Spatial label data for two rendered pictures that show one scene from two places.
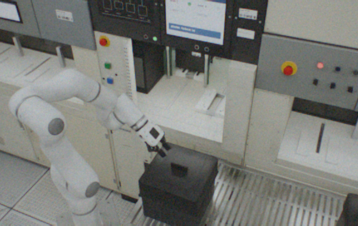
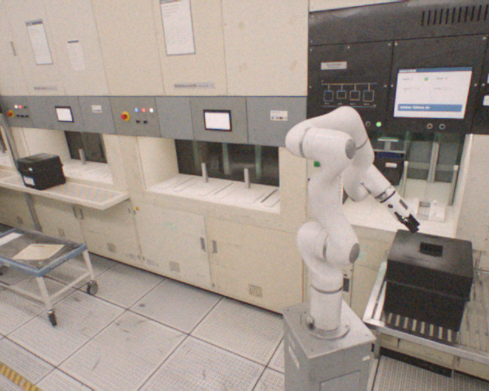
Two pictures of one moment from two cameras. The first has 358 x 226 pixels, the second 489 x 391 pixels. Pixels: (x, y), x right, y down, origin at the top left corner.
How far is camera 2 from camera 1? 0.79 m
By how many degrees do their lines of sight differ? 18
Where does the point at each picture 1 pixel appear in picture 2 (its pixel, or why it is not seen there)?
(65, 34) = (275, 135)
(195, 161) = (445, 243)
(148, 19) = (373, 103)
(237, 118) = (480, 202)
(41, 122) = (338, 140)
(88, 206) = (339, 282)
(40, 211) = (219, 339)
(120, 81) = not seen: hidden behind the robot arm
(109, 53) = not seen: hidden behind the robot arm
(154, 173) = (403, 253)
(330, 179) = not seen: outside the picture
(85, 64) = (290, 166)
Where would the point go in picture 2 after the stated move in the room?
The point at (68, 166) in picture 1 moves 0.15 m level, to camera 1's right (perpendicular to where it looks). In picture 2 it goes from (335, 217) to (383, 217)
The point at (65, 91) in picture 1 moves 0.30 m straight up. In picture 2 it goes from (346, 124) to (352, 19)
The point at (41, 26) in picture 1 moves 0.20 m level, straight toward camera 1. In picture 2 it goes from (251, 130) to (262, 137)
